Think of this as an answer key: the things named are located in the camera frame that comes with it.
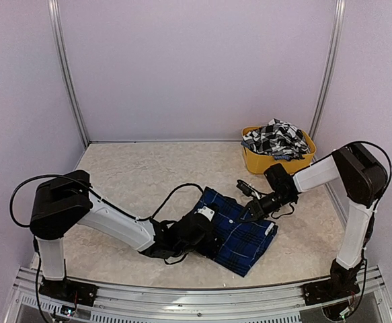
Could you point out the front aluminium rail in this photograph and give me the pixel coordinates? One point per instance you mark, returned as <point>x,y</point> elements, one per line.
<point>127,303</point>

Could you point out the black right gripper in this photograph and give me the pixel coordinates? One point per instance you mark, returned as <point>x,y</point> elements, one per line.
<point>257,210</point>

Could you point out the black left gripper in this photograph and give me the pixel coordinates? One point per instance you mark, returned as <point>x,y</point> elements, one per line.
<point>205,249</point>

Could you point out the black white plaid shirt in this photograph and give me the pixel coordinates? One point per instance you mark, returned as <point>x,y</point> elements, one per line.
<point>278,139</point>

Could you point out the right aluminium frame post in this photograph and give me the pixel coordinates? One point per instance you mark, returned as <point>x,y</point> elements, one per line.
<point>328,72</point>

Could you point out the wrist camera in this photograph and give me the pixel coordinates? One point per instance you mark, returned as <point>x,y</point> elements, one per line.
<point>248,190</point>
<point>207,212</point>

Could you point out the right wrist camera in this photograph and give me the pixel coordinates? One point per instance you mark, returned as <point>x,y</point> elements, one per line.
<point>248,190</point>

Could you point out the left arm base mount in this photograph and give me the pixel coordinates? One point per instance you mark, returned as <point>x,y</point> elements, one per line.
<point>70,291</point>

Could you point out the left aluminium frame post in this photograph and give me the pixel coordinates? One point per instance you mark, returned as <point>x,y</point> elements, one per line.
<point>59,40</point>

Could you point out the blue plaid long sleeve shirt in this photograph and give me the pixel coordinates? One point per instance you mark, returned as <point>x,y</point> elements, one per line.
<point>243,243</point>

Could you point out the yellow plastic basket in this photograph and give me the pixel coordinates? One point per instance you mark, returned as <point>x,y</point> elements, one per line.
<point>258,164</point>

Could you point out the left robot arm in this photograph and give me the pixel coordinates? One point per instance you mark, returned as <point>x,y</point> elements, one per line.
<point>62,202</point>

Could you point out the aluminium frame post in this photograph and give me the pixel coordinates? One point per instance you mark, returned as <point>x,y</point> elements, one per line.
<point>59,40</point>
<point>328,72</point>

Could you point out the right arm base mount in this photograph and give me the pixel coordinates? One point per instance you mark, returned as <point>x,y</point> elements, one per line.
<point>341,283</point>

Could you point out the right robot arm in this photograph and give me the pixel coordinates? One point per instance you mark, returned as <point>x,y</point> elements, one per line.
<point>364,179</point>

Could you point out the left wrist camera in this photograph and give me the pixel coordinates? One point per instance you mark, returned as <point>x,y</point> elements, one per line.
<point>207,212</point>

